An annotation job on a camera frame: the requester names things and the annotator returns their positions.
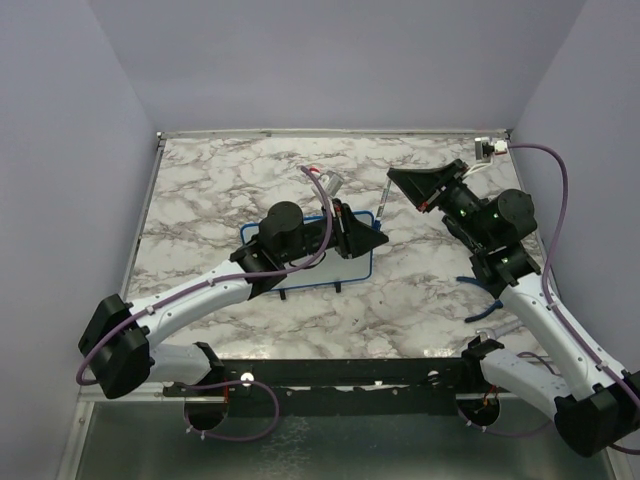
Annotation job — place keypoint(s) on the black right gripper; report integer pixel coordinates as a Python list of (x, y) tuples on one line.
[(424, 185)]

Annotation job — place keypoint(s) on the aluminium table edge frame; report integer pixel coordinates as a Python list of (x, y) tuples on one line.
[(203, 190)]

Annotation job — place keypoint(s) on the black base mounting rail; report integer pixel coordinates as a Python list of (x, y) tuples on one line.
[(314, 387)]

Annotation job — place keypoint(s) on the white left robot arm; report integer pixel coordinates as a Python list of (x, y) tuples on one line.
[(124, 345)]

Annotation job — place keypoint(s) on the white whiteboard marker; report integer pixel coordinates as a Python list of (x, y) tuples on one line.
[(382, 204)]

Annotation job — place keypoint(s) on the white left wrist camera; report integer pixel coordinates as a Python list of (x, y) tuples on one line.
[(331, 183)]

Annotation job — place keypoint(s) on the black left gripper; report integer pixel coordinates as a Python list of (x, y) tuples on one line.
[(354, 237)]

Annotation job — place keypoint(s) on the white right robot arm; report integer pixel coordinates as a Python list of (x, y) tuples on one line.
[(594, 400)]

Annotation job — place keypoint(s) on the blue framed small whiteboard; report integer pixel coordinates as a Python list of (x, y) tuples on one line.
[(329, 270)]

